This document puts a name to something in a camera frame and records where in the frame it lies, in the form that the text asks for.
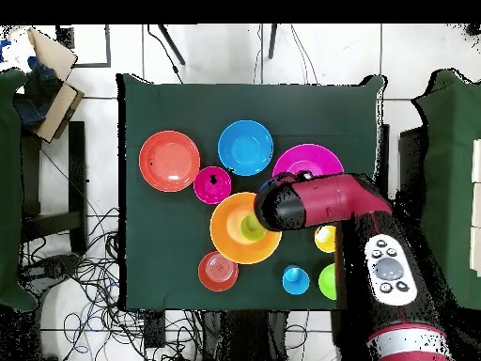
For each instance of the green cup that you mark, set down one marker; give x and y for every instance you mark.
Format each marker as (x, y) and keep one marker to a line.
(250, 231)

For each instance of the large orange bowl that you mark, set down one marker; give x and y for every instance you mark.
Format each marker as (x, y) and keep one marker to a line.
(227, 242)

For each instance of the blue bowl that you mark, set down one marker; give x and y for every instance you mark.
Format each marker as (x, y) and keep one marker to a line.
(245, 147)

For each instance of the small red-orange bowl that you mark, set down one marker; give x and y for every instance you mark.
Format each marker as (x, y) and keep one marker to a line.
(218, 271)

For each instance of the large magenta bowl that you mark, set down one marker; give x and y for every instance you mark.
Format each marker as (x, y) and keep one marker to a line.
(308, 160)

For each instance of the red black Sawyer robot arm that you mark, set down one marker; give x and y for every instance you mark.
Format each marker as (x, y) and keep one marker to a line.
(330, 199)

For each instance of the small crimson bowl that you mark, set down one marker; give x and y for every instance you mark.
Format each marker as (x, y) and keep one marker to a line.
(206, 190)

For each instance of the wide red-orange bowl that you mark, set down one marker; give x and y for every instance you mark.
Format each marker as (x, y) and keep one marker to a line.
(169, 161)

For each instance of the yellow cup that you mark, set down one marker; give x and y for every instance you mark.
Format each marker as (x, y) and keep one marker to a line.
(325, 240)

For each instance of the blue cup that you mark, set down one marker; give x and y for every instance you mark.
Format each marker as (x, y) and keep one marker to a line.
(297, 282)

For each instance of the dark green tablecloth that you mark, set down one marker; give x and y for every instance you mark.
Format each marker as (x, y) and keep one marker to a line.
(188, 109)

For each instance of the green bowl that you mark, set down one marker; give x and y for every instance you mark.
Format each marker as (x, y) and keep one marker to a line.
(327, 282)

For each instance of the black tripod leg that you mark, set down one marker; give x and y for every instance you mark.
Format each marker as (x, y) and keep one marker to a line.
(272, 41)
(171, 43)

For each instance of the black cabinet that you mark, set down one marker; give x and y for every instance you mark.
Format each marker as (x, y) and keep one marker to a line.
(411, 161)

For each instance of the dark green side cloth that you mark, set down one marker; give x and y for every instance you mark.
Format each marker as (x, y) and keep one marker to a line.
(451, 169)
(9, 188)

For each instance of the dark blue cloth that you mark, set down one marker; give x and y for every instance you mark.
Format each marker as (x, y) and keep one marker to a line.
(37, 94)

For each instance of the cardboard box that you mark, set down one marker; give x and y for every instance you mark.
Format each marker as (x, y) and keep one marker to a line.
(56, 54)

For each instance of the black stool frame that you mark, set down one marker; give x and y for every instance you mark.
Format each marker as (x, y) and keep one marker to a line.
(77, 169)

